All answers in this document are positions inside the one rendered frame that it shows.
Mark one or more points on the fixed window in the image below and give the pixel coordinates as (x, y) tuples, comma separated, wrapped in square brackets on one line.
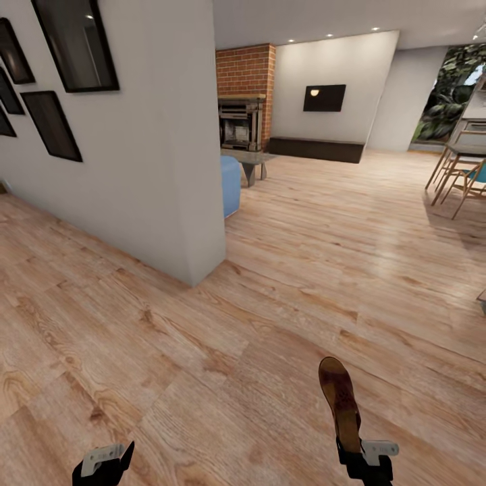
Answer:
[(459, 76)]

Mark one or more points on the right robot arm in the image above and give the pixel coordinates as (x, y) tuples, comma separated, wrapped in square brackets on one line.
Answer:
[(373, 465)]

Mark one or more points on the sandal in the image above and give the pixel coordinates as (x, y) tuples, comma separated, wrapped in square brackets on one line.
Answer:
[(337, 386)]

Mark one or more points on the sofa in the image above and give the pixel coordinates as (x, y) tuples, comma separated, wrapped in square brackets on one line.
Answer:
[(230, 169)]

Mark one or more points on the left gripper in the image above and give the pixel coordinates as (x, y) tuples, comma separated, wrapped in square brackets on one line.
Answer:
[(108, 474)]

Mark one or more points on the coffee table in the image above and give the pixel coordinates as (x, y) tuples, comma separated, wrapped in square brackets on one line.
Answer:
[(249, 160)]

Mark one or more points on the wall mounted tv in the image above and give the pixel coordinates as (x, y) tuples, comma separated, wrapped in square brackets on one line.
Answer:
[(324, 97)]

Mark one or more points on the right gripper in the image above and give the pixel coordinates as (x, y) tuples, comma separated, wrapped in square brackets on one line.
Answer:
[(358, 468)]

